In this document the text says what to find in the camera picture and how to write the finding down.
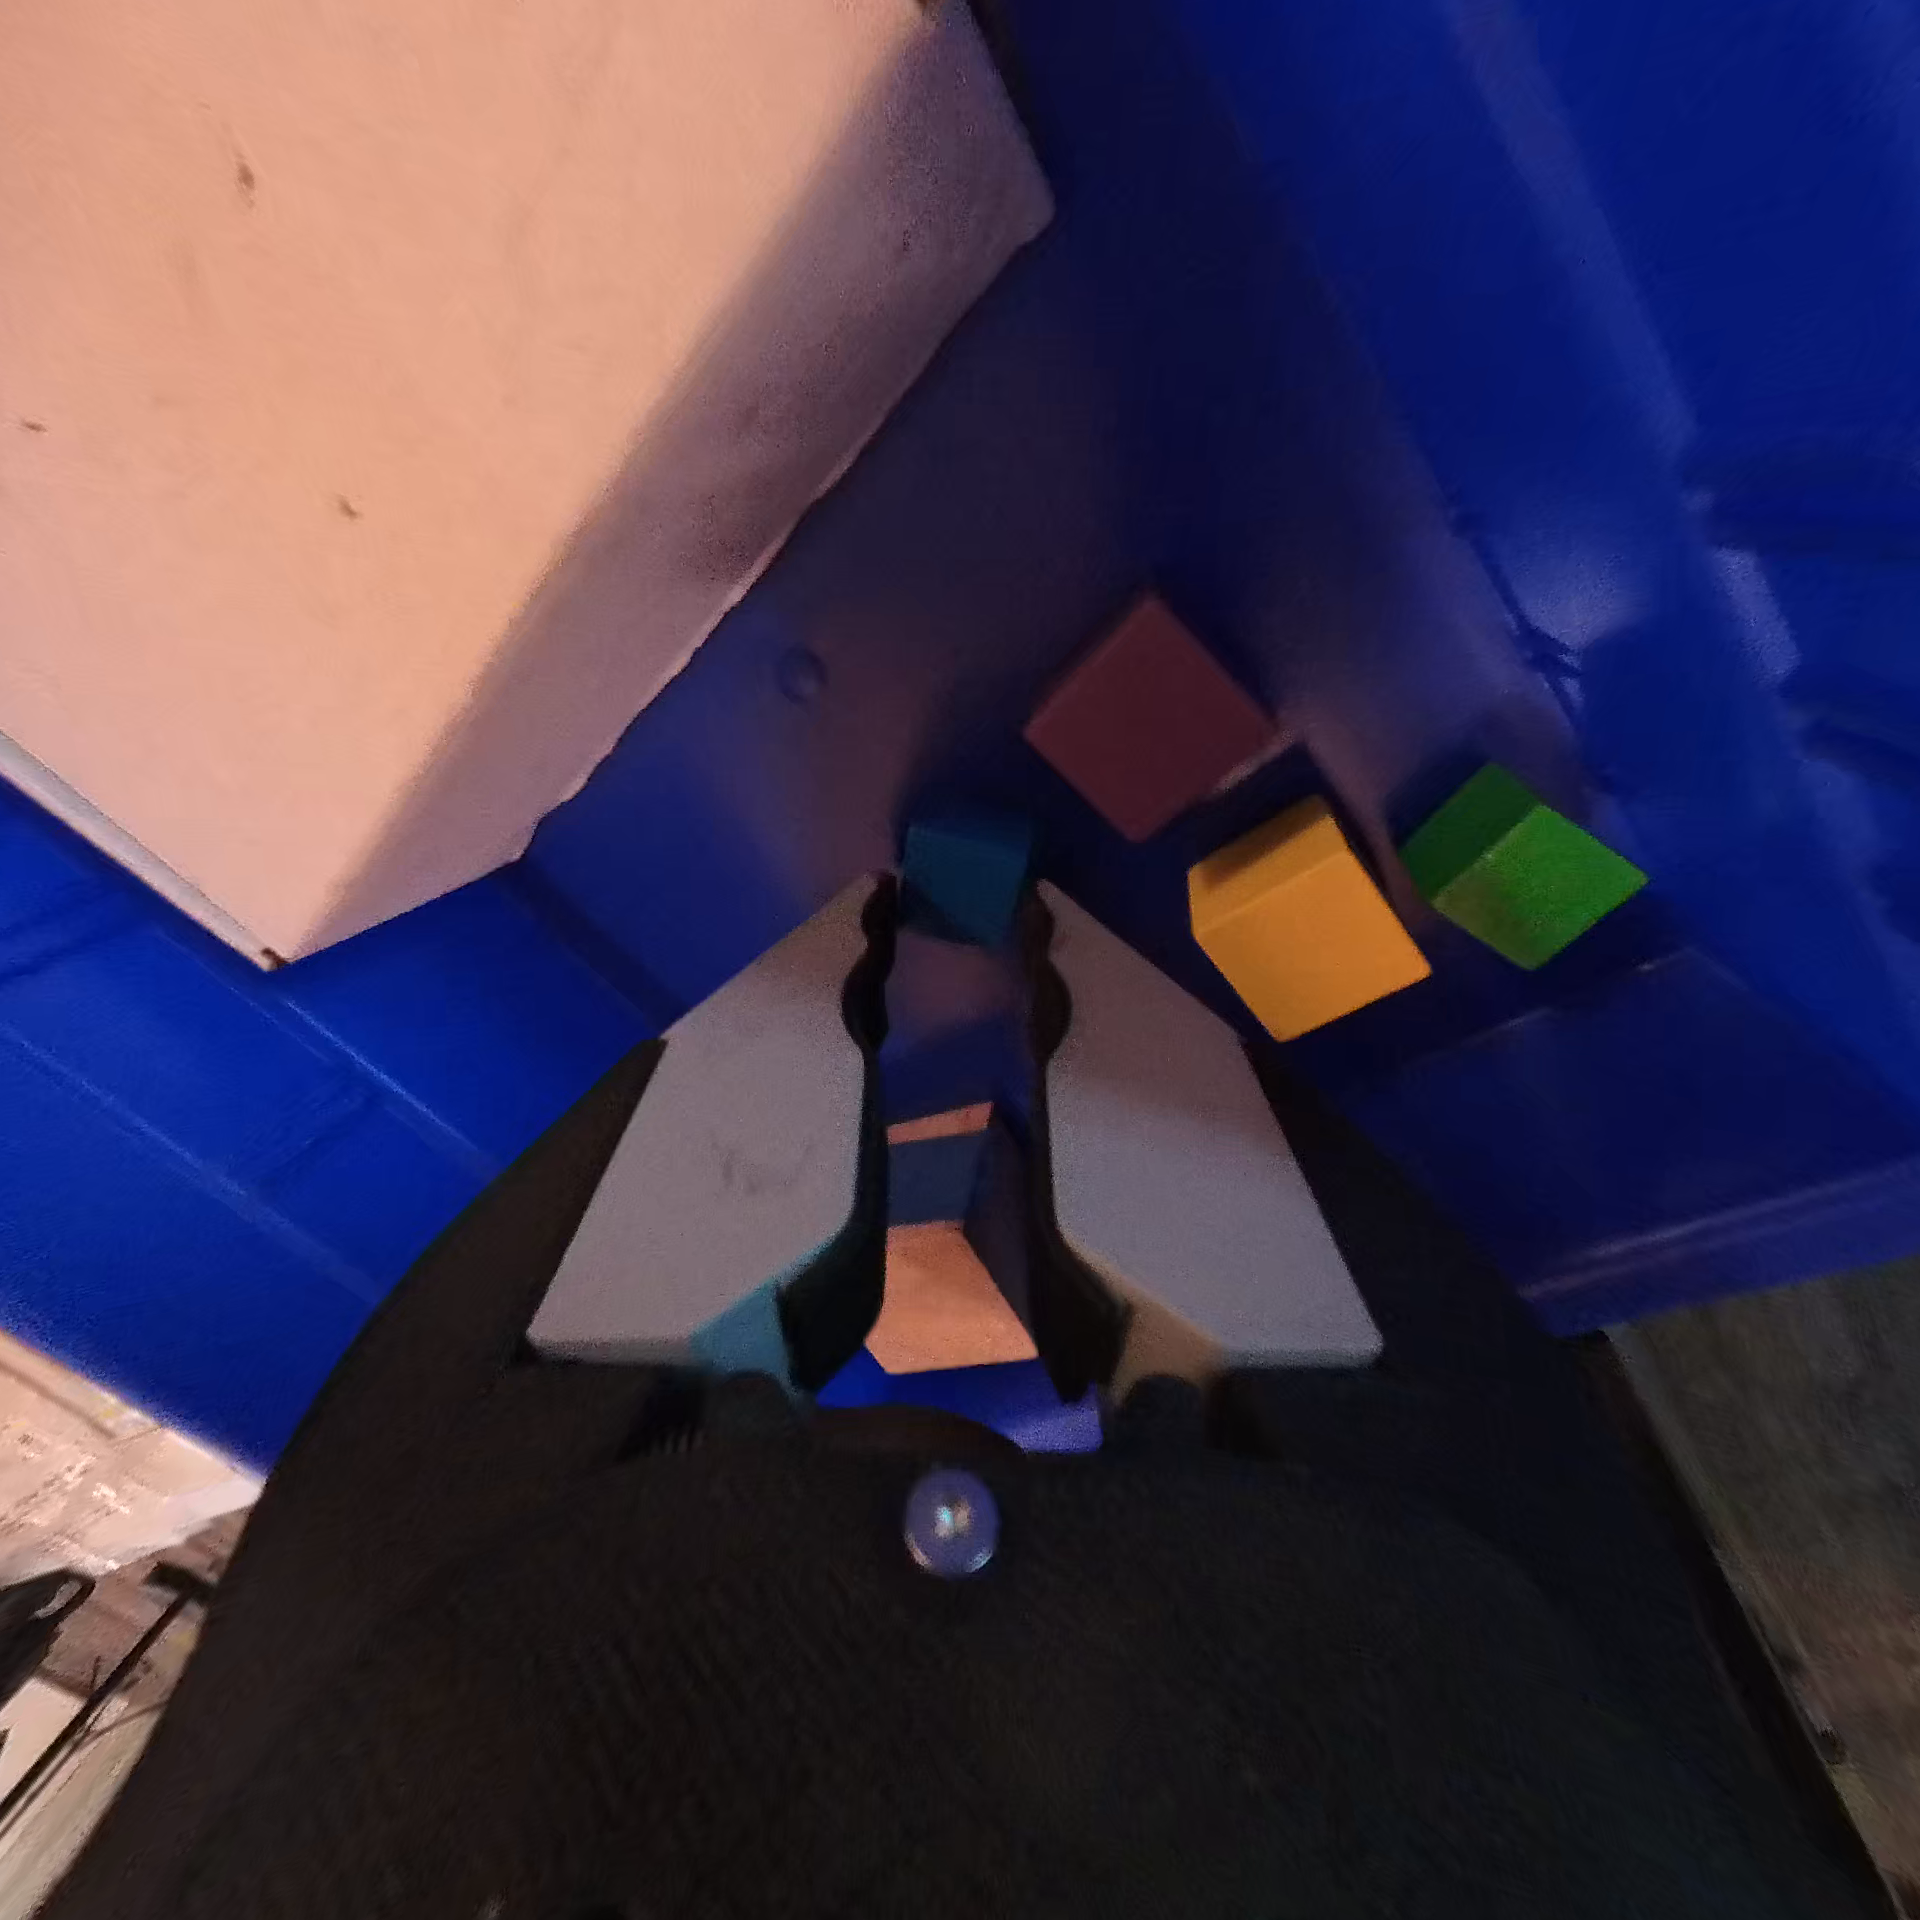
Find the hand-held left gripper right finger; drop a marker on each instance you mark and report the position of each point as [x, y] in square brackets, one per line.
[1187, 1185]

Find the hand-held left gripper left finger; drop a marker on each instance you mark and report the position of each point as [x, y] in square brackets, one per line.
[719, 1157]

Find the dark blue cube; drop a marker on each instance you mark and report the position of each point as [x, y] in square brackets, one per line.
[933, 1178]

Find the natural wood cube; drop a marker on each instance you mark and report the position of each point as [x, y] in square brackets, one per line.
[946, 1306]

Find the yellow cube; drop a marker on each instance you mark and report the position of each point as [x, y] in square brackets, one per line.
[1297, 915]

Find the teal cube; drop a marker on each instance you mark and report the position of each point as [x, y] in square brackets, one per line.
[963, 885]

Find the green cube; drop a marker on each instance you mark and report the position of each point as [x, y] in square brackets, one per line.
[1523, 876]

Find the red cube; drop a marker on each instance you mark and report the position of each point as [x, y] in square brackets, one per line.
[1148, 719]

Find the white cardboard mailer box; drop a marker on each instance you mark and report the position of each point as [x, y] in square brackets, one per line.
[375, 450]

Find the blue plastic bin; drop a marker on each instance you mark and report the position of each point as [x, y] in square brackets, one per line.
[1424, 376]

